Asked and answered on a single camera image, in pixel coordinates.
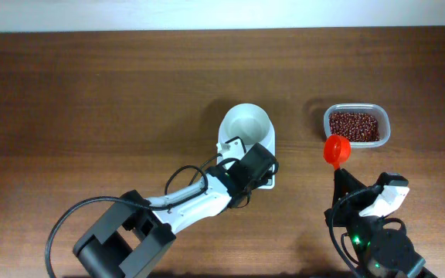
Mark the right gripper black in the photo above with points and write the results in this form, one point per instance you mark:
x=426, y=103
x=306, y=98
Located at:
x=344, y=184

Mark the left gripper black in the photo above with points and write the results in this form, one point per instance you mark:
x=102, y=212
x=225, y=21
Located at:
x=263, y=180

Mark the orange measuring scoop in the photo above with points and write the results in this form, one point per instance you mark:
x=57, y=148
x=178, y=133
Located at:
x=337, y=150

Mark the red adzuki beans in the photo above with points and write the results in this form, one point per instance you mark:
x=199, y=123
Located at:
x=356, y=127

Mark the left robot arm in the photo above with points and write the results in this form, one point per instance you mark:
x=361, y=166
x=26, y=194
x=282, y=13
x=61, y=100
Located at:
x=130, y=238

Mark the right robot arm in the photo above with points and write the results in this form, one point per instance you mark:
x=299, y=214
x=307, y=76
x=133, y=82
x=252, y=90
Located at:
x=366, y=237

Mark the white digital kitchen scale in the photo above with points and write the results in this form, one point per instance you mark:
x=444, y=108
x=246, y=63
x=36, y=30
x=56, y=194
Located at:
x=269, y=143

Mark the white round bowl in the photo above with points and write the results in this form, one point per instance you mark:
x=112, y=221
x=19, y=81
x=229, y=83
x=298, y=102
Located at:
x=246, y=121

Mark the clear plastic bean container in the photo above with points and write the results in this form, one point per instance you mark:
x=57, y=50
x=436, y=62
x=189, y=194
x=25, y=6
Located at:
x=367, y=108

